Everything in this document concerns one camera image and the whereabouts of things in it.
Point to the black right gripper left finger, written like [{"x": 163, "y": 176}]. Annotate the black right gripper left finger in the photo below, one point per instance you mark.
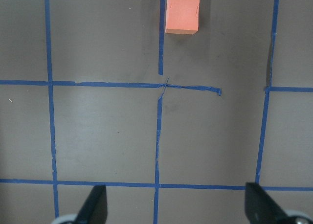
[{"x": 95, "y": 207}]

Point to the orange foam cube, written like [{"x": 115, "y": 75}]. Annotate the orange foam cube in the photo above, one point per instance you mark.
[{"x": 182, "y": 17}]

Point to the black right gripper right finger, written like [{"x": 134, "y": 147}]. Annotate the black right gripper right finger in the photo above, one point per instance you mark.
[{"x": 260, "y": 208}]

